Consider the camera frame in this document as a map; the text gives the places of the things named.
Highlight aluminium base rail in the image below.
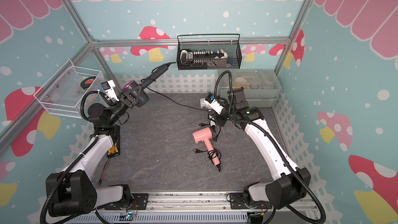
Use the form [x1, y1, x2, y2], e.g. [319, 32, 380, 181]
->
[70, 190, 305, 224]

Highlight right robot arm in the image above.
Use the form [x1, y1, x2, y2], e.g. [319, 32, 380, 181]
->
[205, 70, 326, 224]

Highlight pink hair dryer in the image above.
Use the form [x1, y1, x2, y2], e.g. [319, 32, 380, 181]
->
[192, 127, 222, 172]

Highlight black wire mesh basket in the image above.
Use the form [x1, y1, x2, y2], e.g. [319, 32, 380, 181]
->
[176, 34, 242, 70]

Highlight yellow black pliers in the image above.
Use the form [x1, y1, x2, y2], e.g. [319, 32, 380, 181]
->
[107, 125, 121, 158]

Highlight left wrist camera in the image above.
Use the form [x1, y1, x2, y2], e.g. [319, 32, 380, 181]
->
[99, 80, 119, 106]

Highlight black white power strip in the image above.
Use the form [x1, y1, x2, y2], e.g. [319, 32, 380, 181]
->
[177, 49, 228, 68]

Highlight black hair dryer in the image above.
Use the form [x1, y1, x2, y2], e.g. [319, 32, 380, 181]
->
[118, 62, 173, 104]

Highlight white hair dryer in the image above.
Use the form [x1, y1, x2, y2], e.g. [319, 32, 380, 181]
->
[200, 98, 216, 132]

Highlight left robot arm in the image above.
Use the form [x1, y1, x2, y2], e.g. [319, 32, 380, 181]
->
[39, 81, 148, 224]

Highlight black red tape measure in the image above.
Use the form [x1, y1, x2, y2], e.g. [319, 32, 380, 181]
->
[80, 76, 96, 90]

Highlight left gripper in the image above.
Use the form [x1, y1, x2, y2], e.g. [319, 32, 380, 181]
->
[108, 86, 142, 124]

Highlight white wire mesh basket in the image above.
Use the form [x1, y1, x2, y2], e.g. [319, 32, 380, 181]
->
[34, 60, 104, 118]

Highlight green clear storage box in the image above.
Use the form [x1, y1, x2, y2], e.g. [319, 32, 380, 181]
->
[231, 68, 282, 108]

